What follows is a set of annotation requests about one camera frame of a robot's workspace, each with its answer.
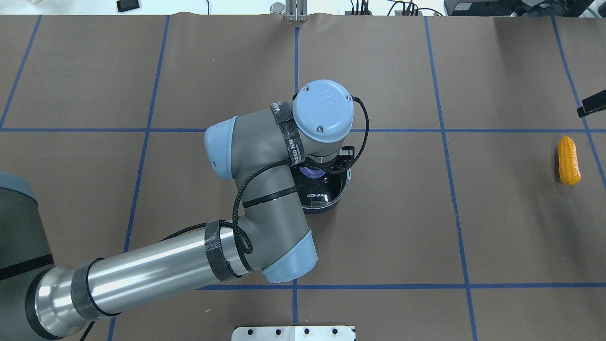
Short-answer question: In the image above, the black orange power strip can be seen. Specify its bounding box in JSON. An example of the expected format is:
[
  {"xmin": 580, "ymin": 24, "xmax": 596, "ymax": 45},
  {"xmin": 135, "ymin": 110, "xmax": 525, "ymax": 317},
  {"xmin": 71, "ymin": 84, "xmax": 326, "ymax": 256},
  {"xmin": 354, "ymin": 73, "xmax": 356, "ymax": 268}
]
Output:
[{"xmin": 344, "ymin": 0, "xmax": 419, "ymax": 17}]

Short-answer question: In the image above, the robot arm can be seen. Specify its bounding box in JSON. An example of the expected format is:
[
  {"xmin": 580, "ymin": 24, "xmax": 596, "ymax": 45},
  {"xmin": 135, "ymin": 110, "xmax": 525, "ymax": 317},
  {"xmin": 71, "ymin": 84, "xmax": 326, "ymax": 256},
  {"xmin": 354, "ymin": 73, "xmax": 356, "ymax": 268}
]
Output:
[{"xmin": 1, "ymin": 80, "xmax": 369, "ymax": 341}]

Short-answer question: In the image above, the aluminium frame post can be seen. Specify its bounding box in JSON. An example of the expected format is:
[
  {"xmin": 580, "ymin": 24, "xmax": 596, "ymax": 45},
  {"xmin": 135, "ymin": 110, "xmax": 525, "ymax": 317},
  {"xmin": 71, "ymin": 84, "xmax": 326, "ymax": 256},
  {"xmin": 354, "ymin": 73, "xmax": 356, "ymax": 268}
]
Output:
[{"xmin": 270, "ymin": 0, "xmax": 309, "ymax": 22}]

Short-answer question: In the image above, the yellow corn cob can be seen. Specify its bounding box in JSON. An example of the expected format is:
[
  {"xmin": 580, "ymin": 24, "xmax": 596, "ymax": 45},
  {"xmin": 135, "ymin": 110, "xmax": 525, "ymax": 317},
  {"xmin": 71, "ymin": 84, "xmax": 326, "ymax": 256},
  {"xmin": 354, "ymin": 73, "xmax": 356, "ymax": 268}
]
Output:
[{"xmin": 558, "ymin": 136, "xmax": 582, "ymax": 186}]

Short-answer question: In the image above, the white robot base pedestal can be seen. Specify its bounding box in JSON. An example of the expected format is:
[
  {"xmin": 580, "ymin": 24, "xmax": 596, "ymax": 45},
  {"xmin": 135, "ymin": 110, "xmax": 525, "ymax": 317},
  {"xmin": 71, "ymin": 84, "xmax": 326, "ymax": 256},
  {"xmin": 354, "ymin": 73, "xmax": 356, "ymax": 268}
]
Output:
[{"xmin": 231, "ymin": 325, "xmax": 357, "ymax": 341}]

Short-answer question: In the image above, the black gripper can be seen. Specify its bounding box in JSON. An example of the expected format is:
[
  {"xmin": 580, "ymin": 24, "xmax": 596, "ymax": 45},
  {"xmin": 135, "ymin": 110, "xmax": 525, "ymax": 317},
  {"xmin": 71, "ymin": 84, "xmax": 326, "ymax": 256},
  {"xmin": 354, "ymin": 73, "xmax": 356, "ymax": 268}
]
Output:
[{"xmin": 327, "ymin": 146, "xmax": 356, "ymax": 173}]

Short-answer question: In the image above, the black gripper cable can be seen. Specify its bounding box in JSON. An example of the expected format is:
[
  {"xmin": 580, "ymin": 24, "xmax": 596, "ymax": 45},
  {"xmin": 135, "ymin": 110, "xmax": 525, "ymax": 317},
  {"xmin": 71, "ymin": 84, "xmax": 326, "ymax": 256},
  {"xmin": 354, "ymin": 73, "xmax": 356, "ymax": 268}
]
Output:
[{"xmin": 156, "ymin": 96, "xmax": 369, "ymax": 256}]

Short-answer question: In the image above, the blue saucepan with handle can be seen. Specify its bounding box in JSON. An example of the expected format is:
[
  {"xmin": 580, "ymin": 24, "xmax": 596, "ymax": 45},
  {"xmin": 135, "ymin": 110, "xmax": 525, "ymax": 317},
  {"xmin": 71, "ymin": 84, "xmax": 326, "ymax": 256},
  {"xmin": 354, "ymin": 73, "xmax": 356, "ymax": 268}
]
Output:
[{"xmin": 296, "ymin": 161, "xmax": 352, "ymax": 215}]

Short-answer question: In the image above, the black laptop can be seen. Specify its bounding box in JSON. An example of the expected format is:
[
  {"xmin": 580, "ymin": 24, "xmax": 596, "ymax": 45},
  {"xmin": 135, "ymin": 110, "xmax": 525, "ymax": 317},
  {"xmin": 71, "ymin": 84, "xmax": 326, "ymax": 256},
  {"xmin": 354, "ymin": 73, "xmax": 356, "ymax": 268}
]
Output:
[{"xmin": 443, "ymin": 0, "xmax": 594, "ymax": 18}]

